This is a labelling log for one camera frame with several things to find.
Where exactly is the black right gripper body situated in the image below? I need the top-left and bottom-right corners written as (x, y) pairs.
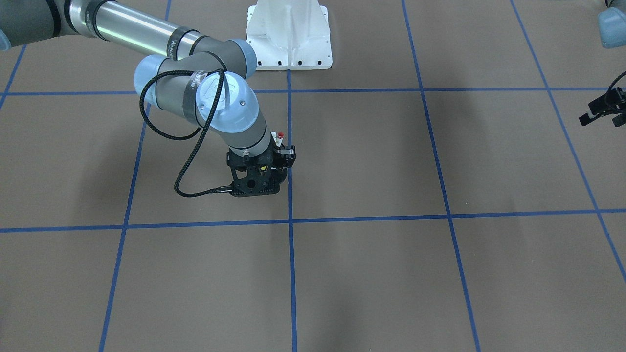
top-left (226, 145), bottom-right (289, 194)

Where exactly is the red marker pen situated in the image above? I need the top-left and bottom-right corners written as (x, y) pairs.
top-left (272, 132), bottom-right (284, 147)

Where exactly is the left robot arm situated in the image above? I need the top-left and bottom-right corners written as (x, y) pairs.
top-left (598, 0), bottom-right (626, 48)

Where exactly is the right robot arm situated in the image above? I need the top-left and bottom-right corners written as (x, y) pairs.
top-left (0, 0), bottom-right (296, 198)

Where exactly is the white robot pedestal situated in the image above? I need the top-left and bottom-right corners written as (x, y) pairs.
top-left (246, 0), bottom-right (333, 70)

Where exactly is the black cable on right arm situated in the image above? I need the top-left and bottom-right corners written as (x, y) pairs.
top-left (139, 69), bottom-right (235, 198)

